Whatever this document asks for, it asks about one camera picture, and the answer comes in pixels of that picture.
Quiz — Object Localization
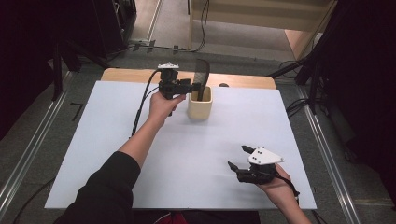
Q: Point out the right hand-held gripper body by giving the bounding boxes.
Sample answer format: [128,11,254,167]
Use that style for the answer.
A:
[236,146,285,185]

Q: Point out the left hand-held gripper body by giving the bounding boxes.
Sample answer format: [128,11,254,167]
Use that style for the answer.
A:
[157,62,192,101]

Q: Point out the black cleaver knife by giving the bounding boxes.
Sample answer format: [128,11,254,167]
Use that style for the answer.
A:
[192,58,211,102]

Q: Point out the beige square holder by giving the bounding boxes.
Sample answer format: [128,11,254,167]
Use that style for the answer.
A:
[187,86,214,121]

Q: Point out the person's left hand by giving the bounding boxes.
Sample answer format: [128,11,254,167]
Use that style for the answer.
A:
[148,91,187,125]

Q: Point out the person's right hand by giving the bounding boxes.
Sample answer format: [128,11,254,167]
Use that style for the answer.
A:
[255,162,300,209]

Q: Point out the wooden table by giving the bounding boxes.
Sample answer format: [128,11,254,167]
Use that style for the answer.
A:
[101,68,277,91]

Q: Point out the white board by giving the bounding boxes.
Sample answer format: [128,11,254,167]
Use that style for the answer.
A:
[44,80,318,210]

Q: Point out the person's red and black clothing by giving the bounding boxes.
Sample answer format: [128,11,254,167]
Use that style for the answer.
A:
[134,209,261,224]

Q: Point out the dark cabinet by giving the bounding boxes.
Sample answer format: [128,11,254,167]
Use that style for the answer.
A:
[92,0,138,59]

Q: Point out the black metal stand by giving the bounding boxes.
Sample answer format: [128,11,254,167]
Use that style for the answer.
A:
[50,40,111,102]
[269,46,323,116]

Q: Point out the light wooden furniture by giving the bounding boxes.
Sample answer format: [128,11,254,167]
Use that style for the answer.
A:
[188,0,339,62]

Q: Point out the black sleeve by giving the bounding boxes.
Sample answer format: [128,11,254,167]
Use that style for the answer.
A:
[54,151,142,224]

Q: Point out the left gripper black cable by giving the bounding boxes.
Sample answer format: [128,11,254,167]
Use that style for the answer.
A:
[130,68,163,138]

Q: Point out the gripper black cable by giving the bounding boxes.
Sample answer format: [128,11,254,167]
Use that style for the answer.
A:
[274,174,302,204]
[130,68,163,138]

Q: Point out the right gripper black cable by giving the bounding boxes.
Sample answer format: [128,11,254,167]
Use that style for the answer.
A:
[274,174,302,204]

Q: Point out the hanging black cable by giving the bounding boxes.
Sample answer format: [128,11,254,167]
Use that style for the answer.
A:
[186,0,211,54]

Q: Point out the black floor cables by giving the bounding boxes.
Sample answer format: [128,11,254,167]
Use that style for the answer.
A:
[285,97,312,119]

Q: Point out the metal floor rail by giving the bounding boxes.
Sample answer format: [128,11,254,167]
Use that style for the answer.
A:
[146,0,164,43]
[0,71,74,216]
[295,85,362,224]

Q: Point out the black floor cable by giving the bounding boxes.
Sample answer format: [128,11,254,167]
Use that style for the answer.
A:
[12,176,57,224]

